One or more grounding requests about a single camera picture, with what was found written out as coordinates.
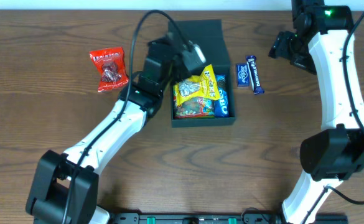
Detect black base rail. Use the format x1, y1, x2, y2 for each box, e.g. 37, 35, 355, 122
108, 212, 349, 224

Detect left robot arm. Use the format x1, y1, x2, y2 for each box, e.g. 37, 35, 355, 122
26, 37, 205, 224

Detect red Haribo candy bag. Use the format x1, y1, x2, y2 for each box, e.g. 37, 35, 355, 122
90, 47, 129, 92

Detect green Haribo sour worms bag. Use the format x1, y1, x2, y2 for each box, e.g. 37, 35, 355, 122
173, 91, 215, 119

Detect blue Oreo cookie pack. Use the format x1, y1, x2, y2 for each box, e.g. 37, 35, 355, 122
214, 75, 229, 118

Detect dark green open box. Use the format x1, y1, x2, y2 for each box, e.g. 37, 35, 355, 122
171, 19, 236, 128

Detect purple Dairy Milk bar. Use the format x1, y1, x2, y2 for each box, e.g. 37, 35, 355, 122
246, 55, 264, 95

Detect blue Eclipse mint box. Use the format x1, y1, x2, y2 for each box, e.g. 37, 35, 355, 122
236, 63, 250, 87

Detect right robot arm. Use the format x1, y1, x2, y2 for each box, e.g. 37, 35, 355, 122
269, 0, 364, 223

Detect yellow snack bag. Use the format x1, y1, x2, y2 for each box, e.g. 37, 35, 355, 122
174, 65, 220, 106

